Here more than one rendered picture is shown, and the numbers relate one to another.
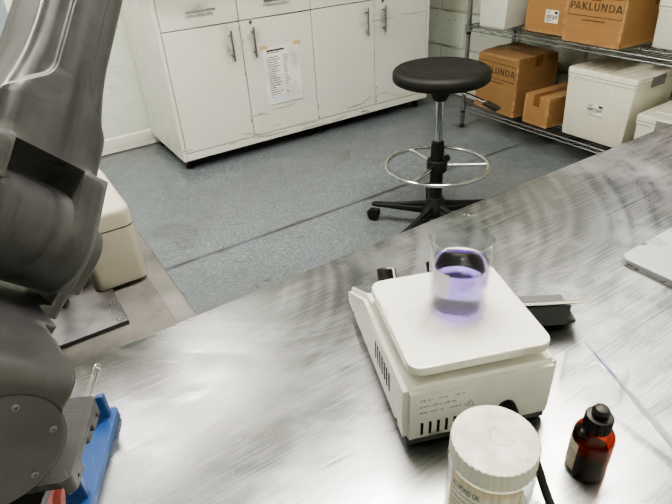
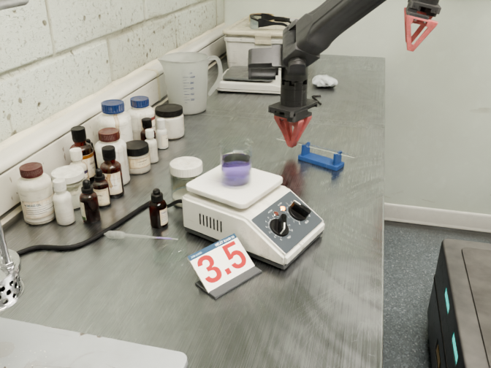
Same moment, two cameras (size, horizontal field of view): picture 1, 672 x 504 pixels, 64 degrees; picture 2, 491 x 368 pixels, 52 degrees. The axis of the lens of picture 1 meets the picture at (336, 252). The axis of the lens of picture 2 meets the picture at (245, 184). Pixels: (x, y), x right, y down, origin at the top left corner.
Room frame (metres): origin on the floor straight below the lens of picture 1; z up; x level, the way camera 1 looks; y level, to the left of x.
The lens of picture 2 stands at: (0.90, -0.61, 1.20)
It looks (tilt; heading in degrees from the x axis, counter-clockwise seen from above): 26 degrees down; 135
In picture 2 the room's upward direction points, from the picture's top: straight up
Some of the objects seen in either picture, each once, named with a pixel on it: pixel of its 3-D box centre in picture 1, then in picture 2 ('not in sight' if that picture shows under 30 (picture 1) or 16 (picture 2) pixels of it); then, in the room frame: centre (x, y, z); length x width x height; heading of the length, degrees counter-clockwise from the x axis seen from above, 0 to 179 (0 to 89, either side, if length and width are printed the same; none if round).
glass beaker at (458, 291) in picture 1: (460, 267); (236, 163); (0.37, -0.10, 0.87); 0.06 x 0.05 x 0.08; 157
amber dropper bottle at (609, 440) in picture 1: (593, 437); (158, 207); (0.26, -0.19, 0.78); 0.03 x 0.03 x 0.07
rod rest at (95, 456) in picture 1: (82, 448); (321, 155); (0.30, 0.22, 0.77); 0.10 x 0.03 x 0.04; 6
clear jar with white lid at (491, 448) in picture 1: (489, 475); (187, 182); (0.24, -0.10, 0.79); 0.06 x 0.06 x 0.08
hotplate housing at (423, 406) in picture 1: (440, 332); (248, 210); (0.39, -0.09, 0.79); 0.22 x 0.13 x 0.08; 10
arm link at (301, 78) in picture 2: not in sight; (291, 66); (0.22, 0.21, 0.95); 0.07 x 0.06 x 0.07; 43
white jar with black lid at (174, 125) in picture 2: not in sight; (169, 121); (-0.07, 0.09, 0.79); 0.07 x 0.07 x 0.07
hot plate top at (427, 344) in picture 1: (454, 313); (234, 183); (0.36, -0.10, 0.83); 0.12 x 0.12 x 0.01; 10
